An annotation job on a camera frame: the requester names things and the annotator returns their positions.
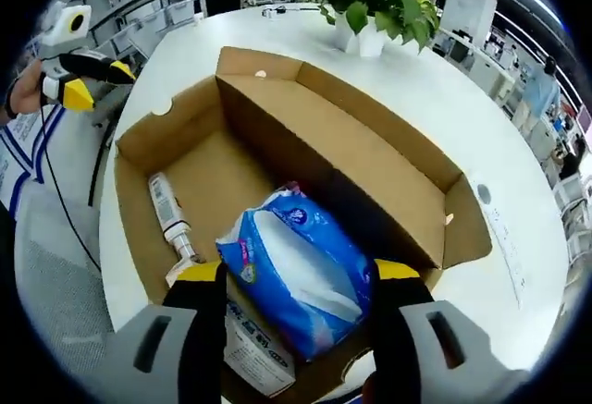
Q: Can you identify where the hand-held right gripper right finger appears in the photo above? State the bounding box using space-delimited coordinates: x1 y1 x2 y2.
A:
368 259 533 404

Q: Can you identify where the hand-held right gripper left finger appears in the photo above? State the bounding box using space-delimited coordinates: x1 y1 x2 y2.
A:
99 261 230 404

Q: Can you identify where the blue wet wipes pack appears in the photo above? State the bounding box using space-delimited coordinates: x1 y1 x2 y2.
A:
224 300 298 397

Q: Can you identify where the blue soft tissue pack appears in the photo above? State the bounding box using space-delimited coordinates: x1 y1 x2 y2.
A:
215 181 376 364

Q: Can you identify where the white spray bottle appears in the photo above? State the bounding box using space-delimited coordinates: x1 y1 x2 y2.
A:
147 171 205 265

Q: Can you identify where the brown cardboard shoe box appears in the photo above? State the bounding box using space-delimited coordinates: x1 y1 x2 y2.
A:
113 45 494 398

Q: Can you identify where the person's left hand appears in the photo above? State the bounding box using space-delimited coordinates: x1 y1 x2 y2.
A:
9 58 53 117

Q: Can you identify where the black wristband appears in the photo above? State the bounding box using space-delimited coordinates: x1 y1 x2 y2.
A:
2 78 20 121

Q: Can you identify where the grey storage shelf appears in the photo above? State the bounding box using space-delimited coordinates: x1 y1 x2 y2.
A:
87 0 205 56

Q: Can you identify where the white table power strip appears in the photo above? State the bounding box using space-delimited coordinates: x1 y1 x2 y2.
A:
474 181 524 309

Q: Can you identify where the white plant pot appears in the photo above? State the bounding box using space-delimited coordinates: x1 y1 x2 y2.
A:
333 10 386 58

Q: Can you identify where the white pillar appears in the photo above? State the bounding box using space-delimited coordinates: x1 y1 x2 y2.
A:
441 0 499 50

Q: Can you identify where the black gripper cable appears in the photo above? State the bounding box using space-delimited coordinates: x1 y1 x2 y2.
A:
34 102 102 272

